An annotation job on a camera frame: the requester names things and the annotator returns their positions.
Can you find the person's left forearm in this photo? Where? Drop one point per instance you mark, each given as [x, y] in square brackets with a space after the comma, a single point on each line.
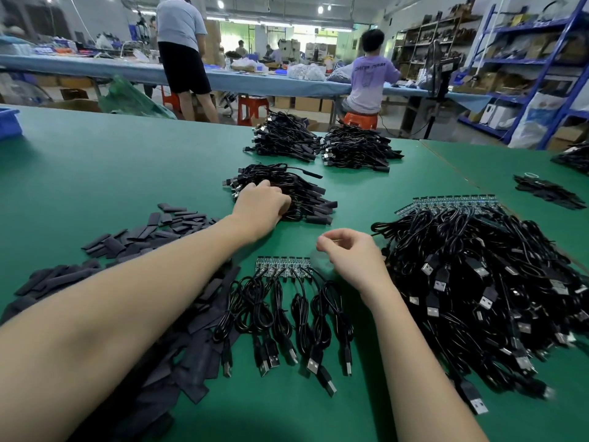
[120, 336]

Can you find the black tripod stand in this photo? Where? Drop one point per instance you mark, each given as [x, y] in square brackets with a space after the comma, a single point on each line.
[442, 78]

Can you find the long blue work table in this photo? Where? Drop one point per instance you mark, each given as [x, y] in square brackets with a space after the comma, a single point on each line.
[74, 71]

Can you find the blue metal shelving rack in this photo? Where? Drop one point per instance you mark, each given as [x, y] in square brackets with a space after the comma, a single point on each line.
[529, 27]

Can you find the green plastic bag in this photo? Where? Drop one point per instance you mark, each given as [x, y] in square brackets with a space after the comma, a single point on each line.
[136, 99]

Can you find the white plastic bag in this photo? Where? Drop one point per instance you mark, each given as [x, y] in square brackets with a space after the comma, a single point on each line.
[536, 124]

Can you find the person's right forearm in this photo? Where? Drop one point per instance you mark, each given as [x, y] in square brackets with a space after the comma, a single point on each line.
[419, 382]

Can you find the person's left hand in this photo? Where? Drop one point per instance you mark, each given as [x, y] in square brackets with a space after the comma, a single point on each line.
[259, 209]

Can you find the blue plastic bin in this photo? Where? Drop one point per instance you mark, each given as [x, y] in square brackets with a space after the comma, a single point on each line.
[9, 124]

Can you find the orange plastic stool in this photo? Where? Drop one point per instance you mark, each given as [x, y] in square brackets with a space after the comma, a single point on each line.
[361, 121]

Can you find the person's right hand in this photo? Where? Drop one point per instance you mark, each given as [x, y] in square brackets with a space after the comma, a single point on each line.
[354, 258]

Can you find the open cardboard box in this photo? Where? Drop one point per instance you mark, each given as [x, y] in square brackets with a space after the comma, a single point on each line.
[75, 106]

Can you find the dark storage shelf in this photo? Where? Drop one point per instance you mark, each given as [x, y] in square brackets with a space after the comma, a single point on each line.
[432, 41]

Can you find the pile of black sleeve strips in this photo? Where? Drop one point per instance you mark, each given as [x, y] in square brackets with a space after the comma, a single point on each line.
[156, 363]

